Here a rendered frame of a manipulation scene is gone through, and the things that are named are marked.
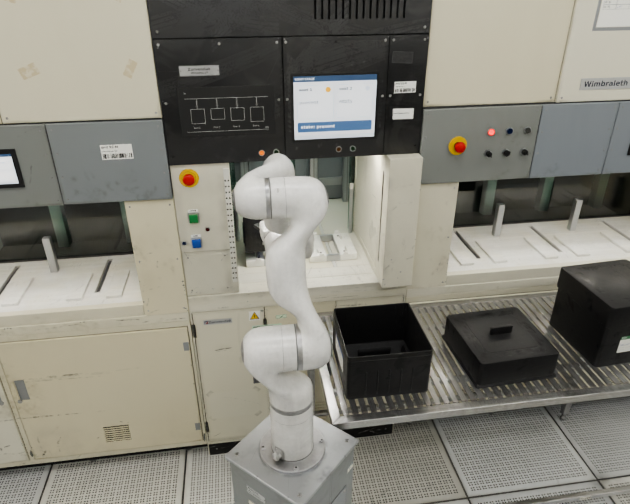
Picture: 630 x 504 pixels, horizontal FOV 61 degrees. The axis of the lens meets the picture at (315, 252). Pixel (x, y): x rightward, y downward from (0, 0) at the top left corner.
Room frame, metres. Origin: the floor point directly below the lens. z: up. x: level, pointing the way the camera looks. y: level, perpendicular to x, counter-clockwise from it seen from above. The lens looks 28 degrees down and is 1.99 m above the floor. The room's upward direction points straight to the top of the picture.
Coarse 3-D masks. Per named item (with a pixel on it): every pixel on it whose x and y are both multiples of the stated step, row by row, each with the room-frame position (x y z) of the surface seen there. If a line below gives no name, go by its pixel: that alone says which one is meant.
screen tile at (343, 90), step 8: (344, 88) 1.82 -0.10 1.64; (352, 88) 1.82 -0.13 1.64; (360, 88) 1.83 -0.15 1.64; (344, 96) 1.82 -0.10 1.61; (352, 96) 1.82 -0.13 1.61; (360, 96) 1.83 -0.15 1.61; (368, 96) 1.83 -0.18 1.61; (352, 104) 1.83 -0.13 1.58; (360, 104) 1.83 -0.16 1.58; (368, 104) 1.83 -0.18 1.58; (344, 112) 1.82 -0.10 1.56; (352, 112) 1.83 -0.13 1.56; (360, 112) 1.83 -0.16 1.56; (368, 112) 1.83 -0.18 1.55
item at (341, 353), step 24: (336, 312) 1.56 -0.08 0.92; (360, 312) 1.57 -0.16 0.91; (384, 312) 1.58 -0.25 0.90; (408, 312) 1.58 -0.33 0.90; (336, 336) 1.48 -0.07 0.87; (360, 336) 1.57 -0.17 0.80; (384, 336) 1.58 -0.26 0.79; (408, 336) 1.56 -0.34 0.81; (336, 360) 1.48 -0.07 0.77; (360, 360) 1.30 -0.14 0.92; (384, 360) 1.30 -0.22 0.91; (408, 360) 1.32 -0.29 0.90; (360, 384) 1.30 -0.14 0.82; (384, 384) 1.31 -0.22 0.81; (408, 384) 1.32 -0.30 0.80
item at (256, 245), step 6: (246, 222) 1.97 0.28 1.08; (252, 222) 1.97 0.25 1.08; (258, 222) 1.97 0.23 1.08; (246, 228) 1.97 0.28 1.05; (252, 228) 1.97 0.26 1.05; (246, 234) 1.97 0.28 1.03; (252, 234) 1.97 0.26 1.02; (258, 234) 1.97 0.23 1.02; (246, 240) 1.97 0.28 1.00; (252, 240) 1.97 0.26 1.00; (258, 240) 1.97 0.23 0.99; (246, 246) 1.97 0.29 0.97; (252, 246) 1.97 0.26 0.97; (258, 246) 1.97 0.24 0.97; (264, 246) 1.98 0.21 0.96; (246, 252) 1.97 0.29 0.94; (258, 252) 2.02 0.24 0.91
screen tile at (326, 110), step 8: (304, 88) 1.80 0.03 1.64; (312, 88) 1.80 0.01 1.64; (320, 88) 1.81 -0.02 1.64; (304, 96) 1.80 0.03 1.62; (312, 96) 1.80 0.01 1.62; (320, 96) 1.81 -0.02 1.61; (328, 96) 1.81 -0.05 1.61; (328, 104) 1.81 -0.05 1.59; (304, 112) 1.80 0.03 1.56; (312, 112) 1.80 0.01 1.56; (320, 112) 1.81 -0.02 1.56; (328, 112) 1.81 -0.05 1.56
